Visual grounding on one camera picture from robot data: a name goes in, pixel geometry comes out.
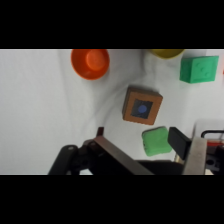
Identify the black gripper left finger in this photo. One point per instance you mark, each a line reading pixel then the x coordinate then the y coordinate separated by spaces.
pixel 113 153

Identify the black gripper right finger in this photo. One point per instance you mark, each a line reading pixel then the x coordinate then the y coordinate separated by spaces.
pixel 186 150

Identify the small green soft block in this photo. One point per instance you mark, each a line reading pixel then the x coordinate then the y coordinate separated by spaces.
pixel 156 141

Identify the brown wooden block blue dot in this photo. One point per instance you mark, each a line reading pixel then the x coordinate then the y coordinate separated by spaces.
pixel 142 106

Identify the large green foam cube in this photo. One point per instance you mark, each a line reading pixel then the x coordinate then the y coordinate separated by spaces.
pixel 198 68

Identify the orange plastic bowl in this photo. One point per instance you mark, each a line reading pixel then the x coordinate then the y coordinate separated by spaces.
pixel 90 63

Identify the yellow plastic bowl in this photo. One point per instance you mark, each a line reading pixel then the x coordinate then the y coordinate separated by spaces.
pixel 166 52

